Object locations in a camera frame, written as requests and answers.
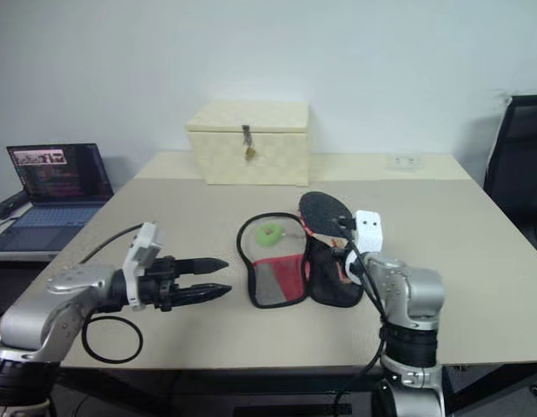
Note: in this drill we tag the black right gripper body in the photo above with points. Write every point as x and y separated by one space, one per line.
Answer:
340 249

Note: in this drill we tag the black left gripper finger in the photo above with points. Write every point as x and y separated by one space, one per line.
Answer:
199 266
203 293

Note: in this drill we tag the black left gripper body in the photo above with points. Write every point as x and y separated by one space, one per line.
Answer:
160 282

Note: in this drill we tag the black red mesh paddle case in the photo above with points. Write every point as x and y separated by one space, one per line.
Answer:
273 282

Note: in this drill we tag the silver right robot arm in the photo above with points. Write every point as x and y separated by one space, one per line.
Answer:
418 295

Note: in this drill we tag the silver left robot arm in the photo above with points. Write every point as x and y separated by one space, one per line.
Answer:
42 313

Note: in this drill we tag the white table power socket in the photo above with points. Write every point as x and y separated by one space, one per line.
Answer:
405 162

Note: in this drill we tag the cream woven storage box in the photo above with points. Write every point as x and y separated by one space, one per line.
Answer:
251 165

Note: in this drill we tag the brass padlock on latch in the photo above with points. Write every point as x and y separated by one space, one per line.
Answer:
249 150

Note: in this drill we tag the open laptop computer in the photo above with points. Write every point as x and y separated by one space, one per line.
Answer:
60 182

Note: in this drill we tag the black device beside laptop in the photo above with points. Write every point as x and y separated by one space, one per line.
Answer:
8 204

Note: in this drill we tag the black office chair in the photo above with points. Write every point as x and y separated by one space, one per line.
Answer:
516 174

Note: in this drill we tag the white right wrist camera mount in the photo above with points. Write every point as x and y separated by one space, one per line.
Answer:
369 232

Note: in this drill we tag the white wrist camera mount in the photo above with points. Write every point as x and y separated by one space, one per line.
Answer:
369 232
142 247

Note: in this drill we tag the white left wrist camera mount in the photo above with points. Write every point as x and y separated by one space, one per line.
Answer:
142 247

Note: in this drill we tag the black table frame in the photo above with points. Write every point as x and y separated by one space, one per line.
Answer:
207 388

